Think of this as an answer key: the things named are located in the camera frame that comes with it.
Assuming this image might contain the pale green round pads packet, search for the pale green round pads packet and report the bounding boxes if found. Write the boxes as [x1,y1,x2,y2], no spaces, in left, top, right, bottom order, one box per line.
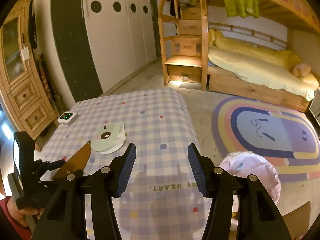
[91,121,126,154]

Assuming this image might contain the red sleeve forearm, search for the red sleeve forearm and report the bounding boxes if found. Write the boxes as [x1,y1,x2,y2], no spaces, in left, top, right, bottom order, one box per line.
[1,196,31,239]

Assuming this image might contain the trash bin with pink bag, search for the trash bin with pink bag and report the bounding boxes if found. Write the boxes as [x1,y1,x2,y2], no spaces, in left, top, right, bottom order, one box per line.
[219,152,281,204]

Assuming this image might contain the left hand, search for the left hand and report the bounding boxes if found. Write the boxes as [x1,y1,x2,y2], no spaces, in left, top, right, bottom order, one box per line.
[7,197,44,228]

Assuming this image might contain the checkered blue tablecloth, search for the checkered blue tablecloth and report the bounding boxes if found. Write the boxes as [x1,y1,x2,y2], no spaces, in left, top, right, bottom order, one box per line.
[38,88,210,239]

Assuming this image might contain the white digital clock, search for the white digital clock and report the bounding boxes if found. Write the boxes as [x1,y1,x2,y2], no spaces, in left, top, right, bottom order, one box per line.
[57,112,78,126]

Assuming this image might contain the rainbow oval rug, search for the rainbow oval rug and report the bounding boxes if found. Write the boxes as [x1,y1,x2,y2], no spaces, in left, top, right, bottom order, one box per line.
[212,96,319,183]

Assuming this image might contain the brown cardboard box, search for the brown cardboard box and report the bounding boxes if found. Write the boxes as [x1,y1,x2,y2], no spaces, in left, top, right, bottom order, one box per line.
[283,201,311,239]

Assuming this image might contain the wooden corner cabinet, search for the wooden corner cabinet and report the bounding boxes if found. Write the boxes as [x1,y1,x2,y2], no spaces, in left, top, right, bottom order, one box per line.
[1,0,57,140]

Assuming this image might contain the yellow bed quilt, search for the yellow bed quilt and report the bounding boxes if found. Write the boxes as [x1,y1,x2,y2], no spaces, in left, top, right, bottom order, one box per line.
[208,28,319,101]

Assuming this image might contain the white nightstand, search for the white nightstand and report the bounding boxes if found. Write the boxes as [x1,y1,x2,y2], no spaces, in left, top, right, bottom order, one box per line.
[309,87,320,125]

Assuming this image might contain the plush toy on bed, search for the plush toy on bed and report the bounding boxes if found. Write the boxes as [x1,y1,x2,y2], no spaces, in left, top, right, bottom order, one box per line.
[290,63,311,77]

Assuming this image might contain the wooden stair drawers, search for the wooden stair drawers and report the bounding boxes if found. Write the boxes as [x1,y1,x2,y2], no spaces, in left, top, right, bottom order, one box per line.
[158,0,208,90]

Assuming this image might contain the white wardrobe with round holes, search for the white wardrobe with round holes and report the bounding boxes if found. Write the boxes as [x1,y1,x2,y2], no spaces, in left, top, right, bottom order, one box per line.
[50,0,157,101]

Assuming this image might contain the wooden bunk bed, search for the wooden bunk bed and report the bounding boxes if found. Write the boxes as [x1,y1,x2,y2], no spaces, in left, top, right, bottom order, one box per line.
[200,0,319,113]

